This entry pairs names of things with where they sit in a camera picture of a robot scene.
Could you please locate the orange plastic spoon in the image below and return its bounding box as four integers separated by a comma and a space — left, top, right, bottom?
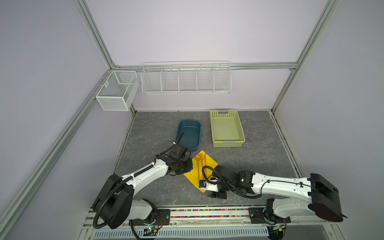
195, 153, 204, 180

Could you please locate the orange plastic fork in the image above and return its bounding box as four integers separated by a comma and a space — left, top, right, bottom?
199, 153, 205, 169

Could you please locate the yellow paper napkin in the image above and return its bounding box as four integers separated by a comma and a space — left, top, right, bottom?
184, 151, 219, 189

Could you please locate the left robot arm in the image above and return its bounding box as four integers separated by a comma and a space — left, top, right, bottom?
92, 132, 193, 229

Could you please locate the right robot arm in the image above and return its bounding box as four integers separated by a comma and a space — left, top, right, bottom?
199, 165, 346, 223

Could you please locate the dark teal plastic tray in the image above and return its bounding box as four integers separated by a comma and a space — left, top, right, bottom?
176, 120, 201, 153

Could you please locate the light green plastic basket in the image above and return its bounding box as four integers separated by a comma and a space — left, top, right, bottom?
210, 110, 245, 148

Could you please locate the small white mesh basket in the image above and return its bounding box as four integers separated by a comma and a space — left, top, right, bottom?
96, 71, 140, 112

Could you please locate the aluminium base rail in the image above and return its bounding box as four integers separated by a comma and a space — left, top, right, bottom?
77, 204, 331, 240

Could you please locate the long white wire rack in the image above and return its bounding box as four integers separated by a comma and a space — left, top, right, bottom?
142, 61, 232, 94

